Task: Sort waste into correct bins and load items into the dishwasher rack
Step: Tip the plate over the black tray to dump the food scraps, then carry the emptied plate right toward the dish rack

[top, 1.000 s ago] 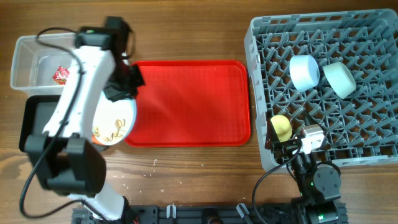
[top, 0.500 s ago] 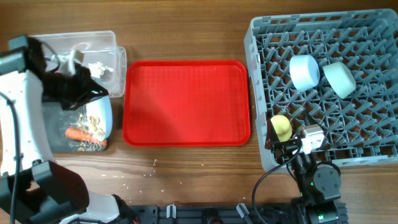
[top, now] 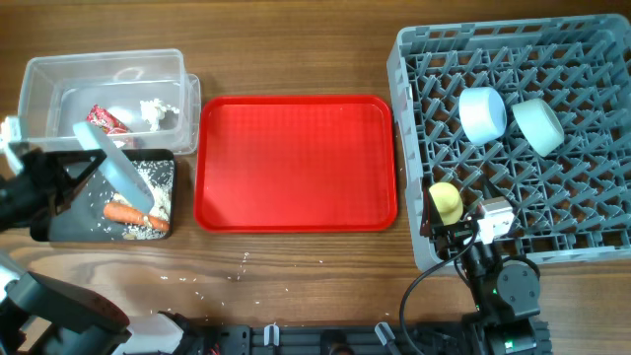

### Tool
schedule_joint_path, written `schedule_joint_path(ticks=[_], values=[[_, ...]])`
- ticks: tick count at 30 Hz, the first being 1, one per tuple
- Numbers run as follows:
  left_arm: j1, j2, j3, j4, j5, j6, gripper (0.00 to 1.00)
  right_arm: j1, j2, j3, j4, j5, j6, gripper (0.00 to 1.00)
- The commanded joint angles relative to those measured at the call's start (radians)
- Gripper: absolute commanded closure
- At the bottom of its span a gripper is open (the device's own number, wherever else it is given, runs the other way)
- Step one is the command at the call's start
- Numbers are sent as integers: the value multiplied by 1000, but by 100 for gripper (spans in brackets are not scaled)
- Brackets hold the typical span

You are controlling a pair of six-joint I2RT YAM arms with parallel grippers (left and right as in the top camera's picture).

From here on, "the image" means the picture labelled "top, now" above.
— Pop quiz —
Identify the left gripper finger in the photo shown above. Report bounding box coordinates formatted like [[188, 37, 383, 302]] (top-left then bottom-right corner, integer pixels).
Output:
[[46, 149, 106, 195], [53, 175, 96, 216]]

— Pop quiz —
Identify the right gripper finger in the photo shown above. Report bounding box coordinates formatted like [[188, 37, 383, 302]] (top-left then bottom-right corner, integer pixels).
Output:
[[481, 177, 504, 200], [419, 189, 442, 237]]

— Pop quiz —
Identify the yellow cup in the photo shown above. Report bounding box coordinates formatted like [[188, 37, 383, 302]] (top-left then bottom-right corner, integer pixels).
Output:
[[429, 182, 463, 225]]

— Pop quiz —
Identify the red snack wrapper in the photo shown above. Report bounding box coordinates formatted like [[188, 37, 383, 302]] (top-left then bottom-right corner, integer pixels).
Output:
[[86, 105, 130, 134]]

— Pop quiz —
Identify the light blue plate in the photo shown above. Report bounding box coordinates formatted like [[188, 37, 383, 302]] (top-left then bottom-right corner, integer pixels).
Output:
[[73, 121, 155, 214]]

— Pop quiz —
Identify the orange carrot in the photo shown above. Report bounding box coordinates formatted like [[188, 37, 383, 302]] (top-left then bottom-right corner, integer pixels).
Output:
[[104, 202, 170, 232]]

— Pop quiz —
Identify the white tissue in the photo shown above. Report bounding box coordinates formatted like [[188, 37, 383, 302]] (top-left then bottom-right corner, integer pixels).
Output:
[[140, 99, 180, 132]]

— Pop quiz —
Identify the light blue bowl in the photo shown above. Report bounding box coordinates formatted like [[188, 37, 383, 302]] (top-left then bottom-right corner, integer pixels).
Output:
[[458, 87, 507, 146]]

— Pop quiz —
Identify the green bowl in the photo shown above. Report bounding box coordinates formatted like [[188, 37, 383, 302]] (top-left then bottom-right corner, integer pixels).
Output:
[[512, 99, 565, 157]]

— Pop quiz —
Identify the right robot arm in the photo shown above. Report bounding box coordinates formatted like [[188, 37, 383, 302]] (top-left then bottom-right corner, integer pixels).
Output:
[[420, 178, 544, 354]]

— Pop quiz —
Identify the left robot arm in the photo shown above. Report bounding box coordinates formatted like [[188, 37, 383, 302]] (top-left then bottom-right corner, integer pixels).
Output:
[[1, 149, 184, 354]]

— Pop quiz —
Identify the grey dishwasher rack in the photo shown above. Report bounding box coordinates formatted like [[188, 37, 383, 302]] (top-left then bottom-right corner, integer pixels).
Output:
[[386, 14, 630, 270]]

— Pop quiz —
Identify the black plastic tray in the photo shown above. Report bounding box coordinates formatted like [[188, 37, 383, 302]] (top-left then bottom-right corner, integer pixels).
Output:
[[30, 149, 176, 243]]

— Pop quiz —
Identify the clear plastic bin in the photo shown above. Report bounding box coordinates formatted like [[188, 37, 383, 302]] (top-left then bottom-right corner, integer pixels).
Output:
[[17, 48, 201, 155]]

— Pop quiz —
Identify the red serving tray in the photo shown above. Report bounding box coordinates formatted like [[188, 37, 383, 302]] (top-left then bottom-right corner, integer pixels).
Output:
[[193, 95, 397, 233]]

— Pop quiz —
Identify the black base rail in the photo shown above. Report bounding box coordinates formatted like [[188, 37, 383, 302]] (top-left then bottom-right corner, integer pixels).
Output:
[[162, 319, 551, 355]]

